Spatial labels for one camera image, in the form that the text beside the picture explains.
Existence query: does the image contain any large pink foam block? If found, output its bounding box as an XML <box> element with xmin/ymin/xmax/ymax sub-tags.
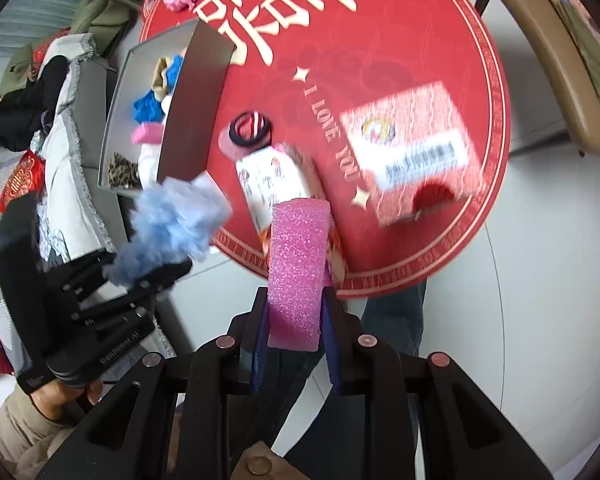
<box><xmin>268</xmin><ymin>198</ymin><xmax>330</xmax><ymax>352</ymax></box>

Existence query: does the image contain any light blue fluffy cloth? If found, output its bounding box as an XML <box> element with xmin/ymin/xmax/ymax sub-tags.
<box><xmin>104</xmin><ymin>171</ymin><xmax>232</xmax><ymax>287</ymax></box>

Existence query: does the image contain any leopard print scrunchie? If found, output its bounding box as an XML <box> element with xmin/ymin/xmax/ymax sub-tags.
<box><xmin>107</xmin><ymin>153</ymin><xmax>142</xmax><ymax>190</ymax></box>

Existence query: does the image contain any small pink foam block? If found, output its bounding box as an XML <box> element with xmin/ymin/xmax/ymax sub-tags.
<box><xmin>131</xmin><ymin>122</ymin><xmax>164</xmax><ymax>145</ymax></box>

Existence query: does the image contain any beige sock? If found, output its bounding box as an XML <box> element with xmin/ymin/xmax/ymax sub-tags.
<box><xmin>150</xmin><ymin>56</ymin><xmax>172</xmax><ymax>102</ymax></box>

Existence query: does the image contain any blue plastic glove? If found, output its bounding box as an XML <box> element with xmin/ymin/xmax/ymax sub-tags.
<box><xmin>164</xmin><ymin>54</ymin><xmax>184</xmax><ymax>92</ymax></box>

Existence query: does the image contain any person left hand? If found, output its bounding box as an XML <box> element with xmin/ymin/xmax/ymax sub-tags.
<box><xmin>30</xmin><ymin>378</ymin><xmax>104</xmax><ymax>422</ymax></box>

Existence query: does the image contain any grey sofa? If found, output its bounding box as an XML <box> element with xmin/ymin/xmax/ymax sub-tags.
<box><xmin>0</xmin><ymin>34</ymin><xmax>126</xmax><ymax>370</ymax></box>

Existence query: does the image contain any red embroidered cushion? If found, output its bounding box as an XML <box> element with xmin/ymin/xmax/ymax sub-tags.
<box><xmin>0</xmin><ymin>150</ymin><xmax>45</xmax><ymax>214</ymax></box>

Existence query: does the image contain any red patterned carton box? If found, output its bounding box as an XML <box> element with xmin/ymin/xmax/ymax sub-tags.
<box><xmin>339</xmin><ymin>81</ymin><xmax>486</xmax><ymax>226</ymax></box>

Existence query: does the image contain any grey open cardboard box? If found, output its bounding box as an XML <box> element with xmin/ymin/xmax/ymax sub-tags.
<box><xmin>98</xmin><ymin>18</ymin><xmax>234</xmax><ymax>197</ymax></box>

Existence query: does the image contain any red round table mat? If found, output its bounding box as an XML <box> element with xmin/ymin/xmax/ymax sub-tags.
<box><xmin>142</xmin><ymin>0</ymin><xmax>510</xmax><ymax>298</ymax></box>

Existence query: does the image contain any brown leather chair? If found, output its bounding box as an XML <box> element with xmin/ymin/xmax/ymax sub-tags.
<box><xmin>475</xmin><ymin>0</ymin><xmax>600</xmax><ymax>156</ymax></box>

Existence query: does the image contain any black hair tie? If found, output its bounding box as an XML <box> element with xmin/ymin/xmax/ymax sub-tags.
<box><xmin>227</xmin><ymin>109</ymin><xmax>273</xmax><ymax>149</ymax></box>

